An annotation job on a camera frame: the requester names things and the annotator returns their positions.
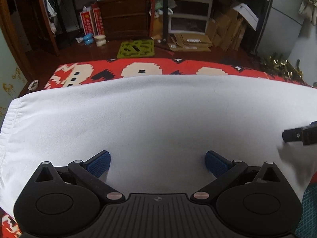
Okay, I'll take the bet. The white sweatshirt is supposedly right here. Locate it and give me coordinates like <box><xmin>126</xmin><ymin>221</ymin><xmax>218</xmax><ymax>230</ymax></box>
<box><xmin>0</xmin><ymin>74</ymin><xmax>317</xmax><ymax>219</ymax></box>

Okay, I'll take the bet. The green cutting mat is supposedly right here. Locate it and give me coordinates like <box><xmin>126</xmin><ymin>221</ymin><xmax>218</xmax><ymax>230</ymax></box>
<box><xmin>296</xmin><ymin>184</ymin><xmax>317</xmax><ymax>238</ymax></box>

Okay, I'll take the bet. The Christmas garland with ornaments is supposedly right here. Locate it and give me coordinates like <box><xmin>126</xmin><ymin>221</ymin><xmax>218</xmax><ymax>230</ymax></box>
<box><xmin>260</xmin><ymin>52</ymin><xmax>303</xmax><ymax>82</ymax></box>

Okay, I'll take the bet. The silver refrigerator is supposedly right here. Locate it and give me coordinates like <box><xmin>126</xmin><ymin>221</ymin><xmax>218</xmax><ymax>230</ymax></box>
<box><xmin>257</xmin><ymin>0</ymin><xmax>304</xmax><ymax>58</ymax></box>

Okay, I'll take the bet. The red Christmas pattern tablecloth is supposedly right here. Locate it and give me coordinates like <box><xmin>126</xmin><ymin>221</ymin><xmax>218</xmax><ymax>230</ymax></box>
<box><xmin>0</xmin><ymin>58</ymin><xmax>313</xmax><ymax>238</ymax></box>

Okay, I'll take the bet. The stack of flattened cardboard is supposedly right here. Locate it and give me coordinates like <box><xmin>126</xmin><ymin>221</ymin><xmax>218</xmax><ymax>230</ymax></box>
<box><xmin>168</xmin><ymin>0</ymin><xmax>258</xmax><ymax>52</ymax></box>

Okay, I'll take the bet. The blue ceramic figurine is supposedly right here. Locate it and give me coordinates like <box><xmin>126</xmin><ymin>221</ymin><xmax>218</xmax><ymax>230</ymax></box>
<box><xmin>75</xmin><ymin>33</ymin><xmax>94</xmax><ymax>45</ymax></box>

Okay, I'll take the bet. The cream ceramic pot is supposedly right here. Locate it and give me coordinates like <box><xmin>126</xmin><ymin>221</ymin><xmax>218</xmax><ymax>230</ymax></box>
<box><xmin>94</xmin><ymin>35</ymin><xmax>107</xmax><ymax>47</ymax></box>

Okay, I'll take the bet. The white plastic drawer unit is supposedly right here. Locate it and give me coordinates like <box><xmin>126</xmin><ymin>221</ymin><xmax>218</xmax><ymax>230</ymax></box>
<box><xmin>168</xmin><ymin>0</ymin><xmax>213</xmax><ymax>34</ymax></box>

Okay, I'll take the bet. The red couplet box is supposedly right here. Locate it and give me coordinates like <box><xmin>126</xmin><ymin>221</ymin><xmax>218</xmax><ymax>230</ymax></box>
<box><xmin>79</xmin><ymin>3</ymin><xmax>105</xmax><ymax>36</ymax></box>

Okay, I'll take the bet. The dark wooden cabinet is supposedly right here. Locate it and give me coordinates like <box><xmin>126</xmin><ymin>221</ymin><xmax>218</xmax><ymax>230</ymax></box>
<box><xmin>97</xmin><ymin>0</ymin><xmax>150</xmax><ymax>40</ymax></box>

